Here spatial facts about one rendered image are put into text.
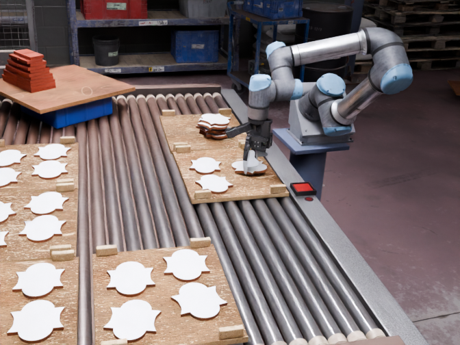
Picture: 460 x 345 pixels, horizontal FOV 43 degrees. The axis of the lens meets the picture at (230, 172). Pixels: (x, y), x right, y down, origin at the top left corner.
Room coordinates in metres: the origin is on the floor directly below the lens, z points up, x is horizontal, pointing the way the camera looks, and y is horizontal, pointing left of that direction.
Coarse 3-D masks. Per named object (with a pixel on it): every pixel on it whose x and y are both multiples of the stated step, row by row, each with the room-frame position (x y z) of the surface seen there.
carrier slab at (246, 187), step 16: (176, 160) 2.03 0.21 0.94; (224, 160) 2.06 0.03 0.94; (240, 160) 2.06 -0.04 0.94; (192, 176) 1.90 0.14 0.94; (224, 176) 1.92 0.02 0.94; (240, 176) 1.92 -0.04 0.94; (256, 176) 1.93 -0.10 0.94; (272, 176) 1.94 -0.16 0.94; (192, 192) 1.77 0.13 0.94; (240, 192) 1.79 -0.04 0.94; (256, 192) 1.80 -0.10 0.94; (288, 192) 1.81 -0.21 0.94
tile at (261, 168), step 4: (232, 164) 1.99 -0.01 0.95; (236, 164) 1.99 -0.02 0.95; (240, 164) 1.99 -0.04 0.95; (260, 164) 1.99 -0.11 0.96; (264, 164) 1.99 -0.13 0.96; (236, 168) 1.96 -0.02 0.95; (240, 168) 1.95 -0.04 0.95; (248, 168) 1.95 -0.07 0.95; (252, 168) 1.95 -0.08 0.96; (256, 168) 1.95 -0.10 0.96; (260, 168) 1.95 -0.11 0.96; (264, 168) 1.95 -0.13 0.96; (236, 172) 1.94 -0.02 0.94; (240, 172) 1.94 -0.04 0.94; (248, 172) 1.93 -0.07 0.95; (252, 172) 1.91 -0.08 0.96; (256, 172) 1.93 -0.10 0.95; (260, 172) 1.93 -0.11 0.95
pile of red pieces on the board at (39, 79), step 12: (12, 60) 2.54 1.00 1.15; (24, 60) 2.46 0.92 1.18; (36, 60) 2.48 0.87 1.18; (12, 72) 2.54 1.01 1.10; (24, 72) 2.47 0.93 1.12; (36, 72) 2.47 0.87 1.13; (48, 72) 2.51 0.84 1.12; (12, 84) 2.54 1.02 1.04; (24, 84) 2.47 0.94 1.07; (36, 84) 2.46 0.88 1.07; (48, 84) 2.50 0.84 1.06
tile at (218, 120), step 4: (204, 116) 2.32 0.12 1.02; (208, 116) 2.32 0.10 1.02; (212, 116) 2.32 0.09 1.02; (216, 116) 2.33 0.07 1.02; (220, 116) 2.33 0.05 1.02; (224, 116) 2.33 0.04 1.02; (200, 120) 2.28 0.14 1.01; (204, 120) 2.28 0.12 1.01; (208, 120) 2.27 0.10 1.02; (212, 120) 2.27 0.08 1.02; (216, 120) 2.28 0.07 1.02; (220, 120) 2.28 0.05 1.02; (224, 120) 2.28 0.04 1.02; (228, 120) 2.28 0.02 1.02; (208, 124) 2.26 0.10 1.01; (212, 124) 2.24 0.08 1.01; (216, 124) 2.25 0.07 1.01; (220, 124) 2.24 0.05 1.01; (224, 124) 2.25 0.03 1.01; (228, 124) 2.26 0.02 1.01
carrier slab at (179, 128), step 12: (168, 120) 2.46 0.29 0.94; (180, 120) 2.47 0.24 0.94; (192, 120) 2.48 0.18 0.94; (168, 132) 2.32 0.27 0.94; (180, 132) 2.33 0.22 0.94; (192, 132) 2.33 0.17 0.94; (168, 144) 2.19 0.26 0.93; (192, 144) 2.20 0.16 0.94; (204, 144) 2.20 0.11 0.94; (216, 144) 2.21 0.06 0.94; (228, 144) 2.22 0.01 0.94
